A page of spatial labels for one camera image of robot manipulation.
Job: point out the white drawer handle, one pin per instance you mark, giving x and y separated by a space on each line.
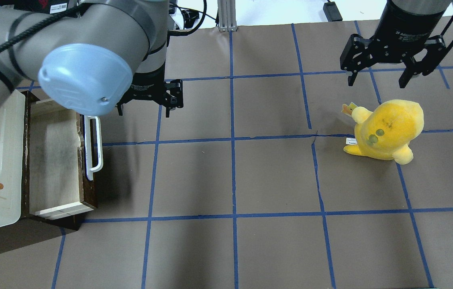
93 144

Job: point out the dark wooden drawer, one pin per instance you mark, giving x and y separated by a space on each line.
55 187

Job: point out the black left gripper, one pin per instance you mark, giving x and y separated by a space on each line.
147 86

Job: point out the aluminium frame post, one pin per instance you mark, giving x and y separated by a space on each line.
226 13

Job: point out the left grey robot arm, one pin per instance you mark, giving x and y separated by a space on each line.
92 57

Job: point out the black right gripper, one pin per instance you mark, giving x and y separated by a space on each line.
407 28

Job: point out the black power adapter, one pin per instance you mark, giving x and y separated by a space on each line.
331 11

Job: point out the yellow plush toy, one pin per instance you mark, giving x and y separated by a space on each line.
386 132

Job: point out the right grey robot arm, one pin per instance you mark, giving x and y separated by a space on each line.
403 35

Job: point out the cream cabinet top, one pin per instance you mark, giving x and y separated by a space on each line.
11 157

